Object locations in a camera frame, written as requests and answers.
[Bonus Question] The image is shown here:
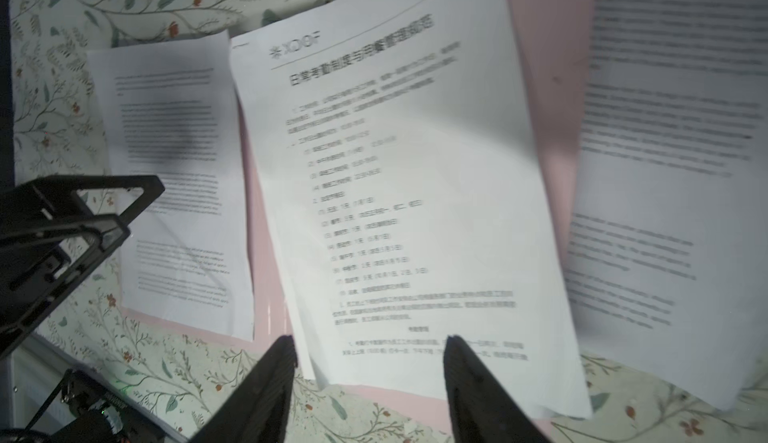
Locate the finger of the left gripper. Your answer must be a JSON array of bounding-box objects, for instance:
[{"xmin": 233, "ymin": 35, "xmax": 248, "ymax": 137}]
[
  {"xmin": 23, "ymin": 175, "xmax": 165, "ymax": 224},
  {"xmin": 1, "ymin": 214, "xmax": 130, "ymax": 356}
]

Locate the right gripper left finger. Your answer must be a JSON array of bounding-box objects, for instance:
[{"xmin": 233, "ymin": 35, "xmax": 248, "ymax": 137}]
[{"xmin": 190, "ymin": 335, "xmax": 298, "ymax": 443}]

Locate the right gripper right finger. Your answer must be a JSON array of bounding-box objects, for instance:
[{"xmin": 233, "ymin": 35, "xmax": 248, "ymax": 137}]
[{"xmin": 443, "ymin": 335, "xmax": 549, "ymax": 443}]

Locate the printed white paper sheet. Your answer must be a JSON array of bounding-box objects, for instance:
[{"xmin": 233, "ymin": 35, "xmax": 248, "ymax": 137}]
[{"xmin": 87, "ymin": 32, "xmax": 255, "ymax": 341}]

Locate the white paper sheet underneath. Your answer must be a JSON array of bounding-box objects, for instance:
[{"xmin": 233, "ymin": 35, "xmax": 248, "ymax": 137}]
[{"xmin": 231, "ymin": 0, "xmax": 592, "ymax": 418}]

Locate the pink file folder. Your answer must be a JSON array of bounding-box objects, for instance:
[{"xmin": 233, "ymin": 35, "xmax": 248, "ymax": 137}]
[{"xmin": 122, "ymin": 0, "xmax": 602, "ymax": 438}]

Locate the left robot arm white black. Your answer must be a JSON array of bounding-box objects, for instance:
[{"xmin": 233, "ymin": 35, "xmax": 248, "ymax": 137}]
[{"xmin": 1, "ymin": 175, "xmax": 165, "ymax": 442}]

